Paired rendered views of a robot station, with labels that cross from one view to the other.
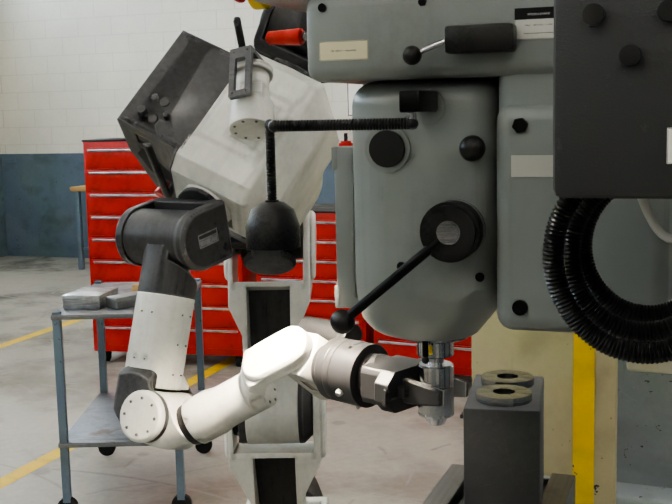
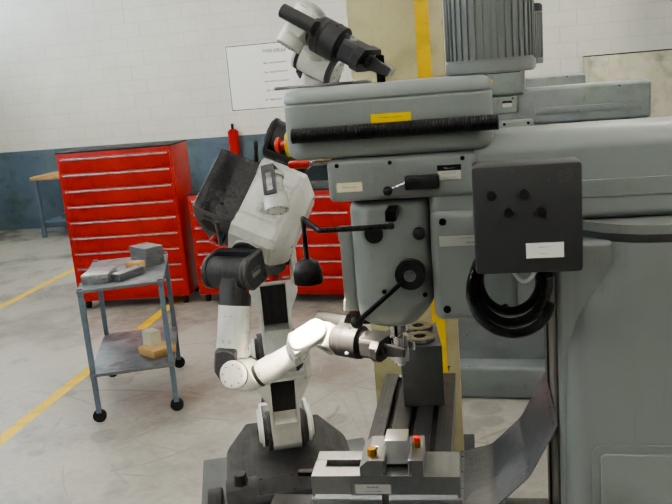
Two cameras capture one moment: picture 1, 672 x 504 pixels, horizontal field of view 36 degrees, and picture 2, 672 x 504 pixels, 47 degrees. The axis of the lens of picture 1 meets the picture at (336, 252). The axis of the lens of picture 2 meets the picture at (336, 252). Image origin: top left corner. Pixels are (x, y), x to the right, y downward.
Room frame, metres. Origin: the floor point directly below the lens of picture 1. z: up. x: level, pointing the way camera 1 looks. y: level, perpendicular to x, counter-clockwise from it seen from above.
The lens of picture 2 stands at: (-0.47, 0.30, 1.91)
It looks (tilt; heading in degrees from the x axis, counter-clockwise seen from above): 13 degrees down; 351
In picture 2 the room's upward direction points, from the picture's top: 5 degrees counter-clockwise
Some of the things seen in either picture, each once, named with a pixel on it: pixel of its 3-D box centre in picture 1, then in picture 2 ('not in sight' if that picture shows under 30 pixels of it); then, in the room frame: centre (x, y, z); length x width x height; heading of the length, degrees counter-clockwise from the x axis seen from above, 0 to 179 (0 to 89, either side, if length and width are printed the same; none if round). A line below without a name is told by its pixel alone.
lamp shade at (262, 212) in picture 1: (272, 223); (307, 270); (1.37, 0.08, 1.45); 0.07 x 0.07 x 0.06
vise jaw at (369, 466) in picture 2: not in sight; (374, 455); (1.18, -0.01, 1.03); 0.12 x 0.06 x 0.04; 161
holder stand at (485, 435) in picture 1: (505, 441); (420, 361); (1.70, -0.28, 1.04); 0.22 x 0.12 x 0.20; 167
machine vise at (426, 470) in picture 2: not in sight; (386, 468); (1.17, -0.04, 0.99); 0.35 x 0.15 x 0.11; 71
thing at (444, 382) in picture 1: (435, 392); (399, 349); (1.33, -0.13, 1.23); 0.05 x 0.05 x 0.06
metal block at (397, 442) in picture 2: not in sight; (397, 446); (1.16, -0.07, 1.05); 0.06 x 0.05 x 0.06; 161
